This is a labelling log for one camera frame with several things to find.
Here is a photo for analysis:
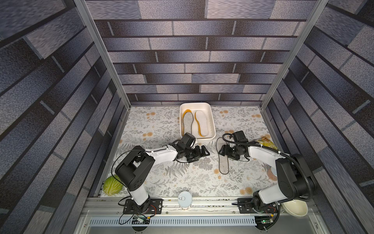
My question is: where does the aluminium front rail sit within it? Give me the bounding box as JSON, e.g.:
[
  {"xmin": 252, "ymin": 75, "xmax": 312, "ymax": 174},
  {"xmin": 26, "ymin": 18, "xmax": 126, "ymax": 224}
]
[{"xmin": 83, "ymin": 196, "xmax": 319, "ymax": 217}]

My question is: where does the grey insole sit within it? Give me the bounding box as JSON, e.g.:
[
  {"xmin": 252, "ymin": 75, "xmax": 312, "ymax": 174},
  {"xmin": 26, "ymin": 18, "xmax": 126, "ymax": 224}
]
[
  {"xmin": 215, "ymin": 137, "xmax": 229, "ymax": 175},
  {"xmin": 182, "ymin": 110, "xmax": 195, "ymax": 137}
]

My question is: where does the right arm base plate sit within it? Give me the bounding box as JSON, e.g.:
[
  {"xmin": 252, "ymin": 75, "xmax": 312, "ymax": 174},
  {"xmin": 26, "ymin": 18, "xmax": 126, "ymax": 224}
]
[{"xmin": 233, "ymin": 198, "xmax": 278, "ymax": 214}]

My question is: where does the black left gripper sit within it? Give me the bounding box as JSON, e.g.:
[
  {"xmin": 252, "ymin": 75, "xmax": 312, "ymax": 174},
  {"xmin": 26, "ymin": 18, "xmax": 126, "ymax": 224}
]
[{"xmin": 184, "ymin": 145, "xmax": 211, "ymax": 162}]

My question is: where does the round tin can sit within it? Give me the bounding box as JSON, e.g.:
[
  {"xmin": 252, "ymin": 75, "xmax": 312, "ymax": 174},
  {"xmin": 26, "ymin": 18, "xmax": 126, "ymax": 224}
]
[{"xmin": 267, "ymin": 169, "xmax": 278, "ymax": 181}]

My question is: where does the cream ceramic bowl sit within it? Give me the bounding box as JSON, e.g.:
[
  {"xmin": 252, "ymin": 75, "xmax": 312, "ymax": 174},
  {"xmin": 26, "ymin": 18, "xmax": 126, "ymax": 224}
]
[{"xmin": 281, "ymin": 200, "xmax": 308, "ymax": 217}]

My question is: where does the white insole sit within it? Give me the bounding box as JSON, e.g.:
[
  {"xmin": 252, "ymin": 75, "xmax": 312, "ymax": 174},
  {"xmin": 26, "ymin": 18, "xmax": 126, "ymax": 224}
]
[{"xmin": 195, "ymin": 110, "xmax": 209, "ymax": 137}]

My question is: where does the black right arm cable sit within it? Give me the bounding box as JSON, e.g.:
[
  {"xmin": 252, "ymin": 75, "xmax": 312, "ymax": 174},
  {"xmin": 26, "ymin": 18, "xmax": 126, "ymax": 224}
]
[{"xmin": 221, "ymin": 133, "xmax": 313, "ymax": 202}]

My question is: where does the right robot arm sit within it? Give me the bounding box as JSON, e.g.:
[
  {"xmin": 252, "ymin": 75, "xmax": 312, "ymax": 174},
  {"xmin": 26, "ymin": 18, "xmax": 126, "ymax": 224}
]
[{"xmin": 219, "ymin": 131, "xmax": 318, "ymax": 212}]

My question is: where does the green cabbage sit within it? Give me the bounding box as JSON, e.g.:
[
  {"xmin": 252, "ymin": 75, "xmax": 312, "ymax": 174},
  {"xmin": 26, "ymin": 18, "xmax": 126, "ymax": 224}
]
[{"xmin": 103, "ymin": 175, "xmax": 124, "ymax": 196}]

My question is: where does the white plastic storage box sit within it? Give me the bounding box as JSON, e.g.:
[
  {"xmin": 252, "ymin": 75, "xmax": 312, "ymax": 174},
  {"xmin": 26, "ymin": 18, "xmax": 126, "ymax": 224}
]
[{"xmin": 179, "ymin": 102, "xmax": 216, "ymax": 143}]

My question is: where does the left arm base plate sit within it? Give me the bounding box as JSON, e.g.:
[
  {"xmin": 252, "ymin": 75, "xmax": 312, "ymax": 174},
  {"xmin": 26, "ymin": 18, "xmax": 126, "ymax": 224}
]
[{"xmin": 123, "ymin": 198, "xmax": 164, "ymax": 215}]

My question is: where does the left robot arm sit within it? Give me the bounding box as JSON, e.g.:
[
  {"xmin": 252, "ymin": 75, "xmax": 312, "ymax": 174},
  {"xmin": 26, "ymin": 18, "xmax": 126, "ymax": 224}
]
[{"xmin": 115, "ymin": 133, "xmax": 210, "ymax": 210}]

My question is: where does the yellow snack bag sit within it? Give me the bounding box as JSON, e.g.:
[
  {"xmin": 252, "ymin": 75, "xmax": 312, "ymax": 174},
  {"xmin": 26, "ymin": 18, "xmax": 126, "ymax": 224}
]
[{"xmin": 257, "ymin": 135, "xmax": 278, "ymax": 150}]

